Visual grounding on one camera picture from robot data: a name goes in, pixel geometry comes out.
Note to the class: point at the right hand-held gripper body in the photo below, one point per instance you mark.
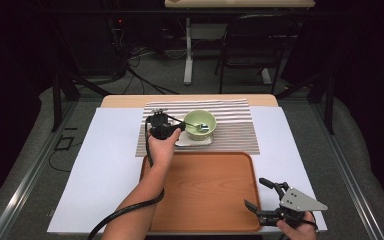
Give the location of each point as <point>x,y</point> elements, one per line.
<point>296,201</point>

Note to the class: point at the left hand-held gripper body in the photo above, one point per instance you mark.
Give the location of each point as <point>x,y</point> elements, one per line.
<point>160,128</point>

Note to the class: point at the green bowl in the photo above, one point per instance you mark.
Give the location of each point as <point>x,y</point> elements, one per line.
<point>196,116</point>

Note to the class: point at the white square plate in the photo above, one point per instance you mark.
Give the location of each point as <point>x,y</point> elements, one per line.
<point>193,142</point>

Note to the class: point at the metal spoon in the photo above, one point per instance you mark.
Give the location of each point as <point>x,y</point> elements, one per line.
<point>202,127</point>

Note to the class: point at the wooden tray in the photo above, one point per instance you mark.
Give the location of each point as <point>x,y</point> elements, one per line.
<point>206,193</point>

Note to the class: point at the person's left hand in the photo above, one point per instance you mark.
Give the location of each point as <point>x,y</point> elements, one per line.
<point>161,150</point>

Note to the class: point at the person's right hand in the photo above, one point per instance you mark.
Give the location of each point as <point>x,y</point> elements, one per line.
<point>296,231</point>

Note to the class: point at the white table sheet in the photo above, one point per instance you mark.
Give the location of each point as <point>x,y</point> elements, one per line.
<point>113,150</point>

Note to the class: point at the striped placemat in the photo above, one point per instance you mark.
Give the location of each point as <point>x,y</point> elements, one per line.
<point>233,133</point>

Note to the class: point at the desk with white legs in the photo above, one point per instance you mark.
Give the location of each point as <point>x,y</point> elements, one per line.
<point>188,50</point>

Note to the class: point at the black floor socket plate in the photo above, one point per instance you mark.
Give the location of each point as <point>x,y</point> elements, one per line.
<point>64,143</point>

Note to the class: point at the dark equipment with red light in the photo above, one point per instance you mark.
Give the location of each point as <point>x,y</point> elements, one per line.
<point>120,33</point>

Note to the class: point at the black metal stand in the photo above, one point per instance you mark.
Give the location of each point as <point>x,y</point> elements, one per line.
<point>60,96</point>
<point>328,100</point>

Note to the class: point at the black folding chair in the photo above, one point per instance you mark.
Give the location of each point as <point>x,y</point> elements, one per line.
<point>253,40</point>

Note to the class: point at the aluminium rail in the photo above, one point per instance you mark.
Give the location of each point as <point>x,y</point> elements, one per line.
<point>346,173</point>
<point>30,180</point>

